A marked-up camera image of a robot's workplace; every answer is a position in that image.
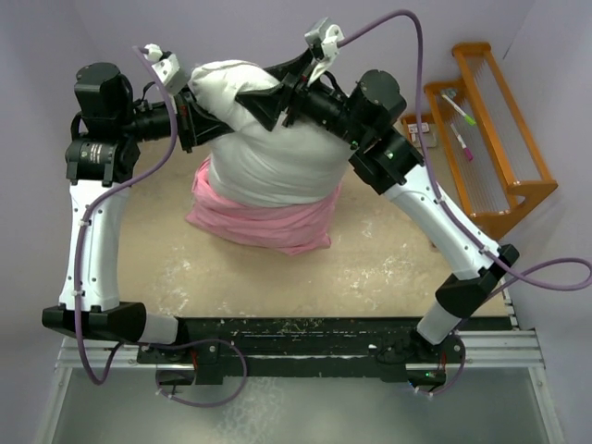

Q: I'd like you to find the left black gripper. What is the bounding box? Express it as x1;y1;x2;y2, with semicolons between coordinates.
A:
117;82;236;154

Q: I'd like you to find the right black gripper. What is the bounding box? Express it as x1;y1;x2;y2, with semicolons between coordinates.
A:
234;47;368;149

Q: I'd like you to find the white pillow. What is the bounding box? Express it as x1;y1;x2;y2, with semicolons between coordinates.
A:
189;60;352;207

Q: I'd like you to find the pink rose-patterned pillowcase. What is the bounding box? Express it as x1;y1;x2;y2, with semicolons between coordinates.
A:
186;159;341;255

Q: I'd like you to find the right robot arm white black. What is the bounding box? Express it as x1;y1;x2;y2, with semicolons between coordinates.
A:
236;52;519;362

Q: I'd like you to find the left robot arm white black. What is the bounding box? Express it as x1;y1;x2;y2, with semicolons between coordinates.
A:
42;58;224;363

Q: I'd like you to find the white red label card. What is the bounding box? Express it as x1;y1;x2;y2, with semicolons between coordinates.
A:
407;122;430;141

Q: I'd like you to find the grey flat tray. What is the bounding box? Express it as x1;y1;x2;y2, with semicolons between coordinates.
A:
417;133;438;149

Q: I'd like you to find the green-capped white marker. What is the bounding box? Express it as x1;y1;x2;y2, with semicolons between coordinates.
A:
440;93;476;126

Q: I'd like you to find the magenta-capped white marker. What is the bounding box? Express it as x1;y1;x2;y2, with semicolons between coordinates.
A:
450;123;474;162

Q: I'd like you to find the orange wooden stepped rack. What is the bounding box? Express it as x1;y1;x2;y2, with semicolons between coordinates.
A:
422;43;558;240

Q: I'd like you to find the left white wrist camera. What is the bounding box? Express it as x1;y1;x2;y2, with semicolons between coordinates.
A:
141;43;190;95

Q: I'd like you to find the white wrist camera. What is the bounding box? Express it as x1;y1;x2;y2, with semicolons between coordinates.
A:
304;18;345;85
141;43;190;95

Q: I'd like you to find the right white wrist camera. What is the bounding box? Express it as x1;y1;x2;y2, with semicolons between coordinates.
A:
304;18;345;85

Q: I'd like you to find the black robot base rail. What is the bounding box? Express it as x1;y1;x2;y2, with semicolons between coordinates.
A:
138;317;468;385

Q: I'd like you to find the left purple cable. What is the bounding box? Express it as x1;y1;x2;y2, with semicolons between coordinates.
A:
73;44;249;407

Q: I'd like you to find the aluminium frame rail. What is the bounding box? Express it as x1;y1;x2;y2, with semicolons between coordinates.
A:
54;328;548;371

